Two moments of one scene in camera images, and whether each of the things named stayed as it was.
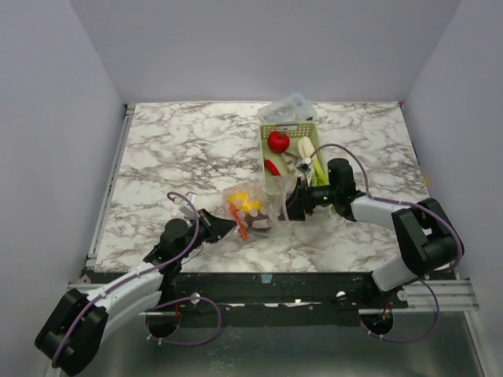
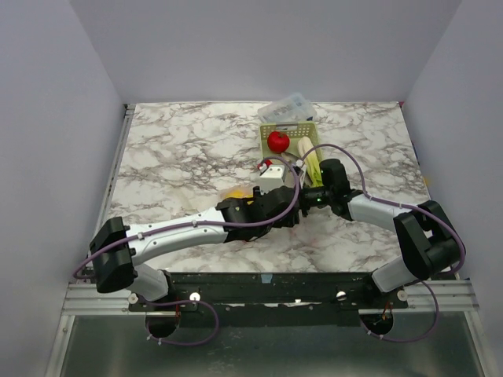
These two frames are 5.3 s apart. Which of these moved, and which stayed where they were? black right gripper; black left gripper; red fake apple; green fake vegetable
Moved: black left gripper
Stayed: green fake vegetable; red fake apple; black right gripper
